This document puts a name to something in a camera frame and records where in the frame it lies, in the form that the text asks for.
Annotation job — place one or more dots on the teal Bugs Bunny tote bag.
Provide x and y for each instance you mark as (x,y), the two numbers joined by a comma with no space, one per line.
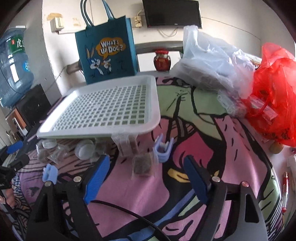
(106,51)

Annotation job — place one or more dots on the clear round lid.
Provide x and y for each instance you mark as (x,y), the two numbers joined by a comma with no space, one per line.
(84,149)

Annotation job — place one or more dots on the blue clip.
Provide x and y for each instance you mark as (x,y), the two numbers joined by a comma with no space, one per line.
(162,150)
(50,173)

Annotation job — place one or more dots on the black speaker box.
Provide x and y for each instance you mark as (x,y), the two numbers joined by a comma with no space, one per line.
(33,105)

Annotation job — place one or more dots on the tea packet brown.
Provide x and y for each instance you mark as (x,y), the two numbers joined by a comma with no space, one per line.
(143,165)

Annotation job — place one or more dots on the blue water jug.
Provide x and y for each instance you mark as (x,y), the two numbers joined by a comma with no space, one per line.
(16,77)

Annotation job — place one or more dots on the red jar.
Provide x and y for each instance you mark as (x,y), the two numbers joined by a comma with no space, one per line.
(162,61)

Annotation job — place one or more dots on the red pen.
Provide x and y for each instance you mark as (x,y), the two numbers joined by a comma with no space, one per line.
(285,191)

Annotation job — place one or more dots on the clear plastic bag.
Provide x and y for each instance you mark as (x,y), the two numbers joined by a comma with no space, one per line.
(212,64)

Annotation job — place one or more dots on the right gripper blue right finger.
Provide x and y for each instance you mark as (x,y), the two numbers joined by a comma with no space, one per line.
(198,177)

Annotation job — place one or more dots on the red plastic bag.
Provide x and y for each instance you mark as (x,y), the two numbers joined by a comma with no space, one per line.
(271,106)

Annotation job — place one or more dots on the white perforated plastic tray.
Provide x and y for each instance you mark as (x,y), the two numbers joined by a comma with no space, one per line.
(128,105)

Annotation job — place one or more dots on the black wall television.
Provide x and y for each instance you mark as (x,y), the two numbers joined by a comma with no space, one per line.
(172,13)

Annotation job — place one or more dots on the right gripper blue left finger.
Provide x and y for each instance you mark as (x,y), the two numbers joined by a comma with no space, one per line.
(94,178)

